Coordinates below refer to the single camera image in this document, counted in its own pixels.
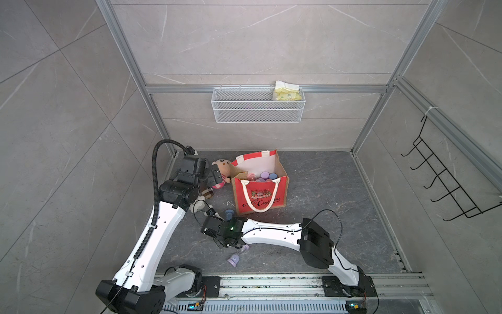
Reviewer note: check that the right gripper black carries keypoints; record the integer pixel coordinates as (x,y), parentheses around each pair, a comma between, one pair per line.
(219,242)

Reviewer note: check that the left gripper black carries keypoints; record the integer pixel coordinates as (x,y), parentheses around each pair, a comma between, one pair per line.
(208,176)

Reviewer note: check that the red canvas jute bag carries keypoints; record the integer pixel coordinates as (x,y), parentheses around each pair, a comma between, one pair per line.
(261,195)

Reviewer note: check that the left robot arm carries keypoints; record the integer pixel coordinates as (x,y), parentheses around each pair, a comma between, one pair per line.
(132,289)

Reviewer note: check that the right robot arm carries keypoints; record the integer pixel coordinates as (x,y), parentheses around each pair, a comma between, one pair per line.
(308,238)

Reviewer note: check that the blue hourglass left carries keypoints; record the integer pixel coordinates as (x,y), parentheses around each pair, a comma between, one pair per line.
(229,214)

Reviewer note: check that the plaid brown pouch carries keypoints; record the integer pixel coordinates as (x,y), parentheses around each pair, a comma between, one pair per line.
(208,193)

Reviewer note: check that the pink striped plush doll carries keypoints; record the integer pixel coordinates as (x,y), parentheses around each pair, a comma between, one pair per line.
(225,171)

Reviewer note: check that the white fluffy plush toy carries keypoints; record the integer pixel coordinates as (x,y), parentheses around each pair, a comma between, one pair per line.
(200,205)

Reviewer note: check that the yellow packet in basket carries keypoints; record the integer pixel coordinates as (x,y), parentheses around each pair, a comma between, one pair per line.
(286,92)

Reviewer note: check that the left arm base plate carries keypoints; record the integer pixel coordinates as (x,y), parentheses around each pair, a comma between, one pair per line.
(208,286)

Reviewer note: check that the white wire mesh basket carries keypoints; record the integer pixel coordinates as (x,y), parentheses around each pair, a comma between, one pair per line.
(256,105)

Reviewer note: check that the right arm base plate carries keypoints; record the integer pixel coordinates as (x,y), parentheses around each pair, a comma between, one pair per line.
(334,288)

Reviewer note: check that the black wire hook rack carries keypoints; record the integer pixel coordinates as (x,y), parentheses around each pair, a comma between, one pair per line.
(453,189)

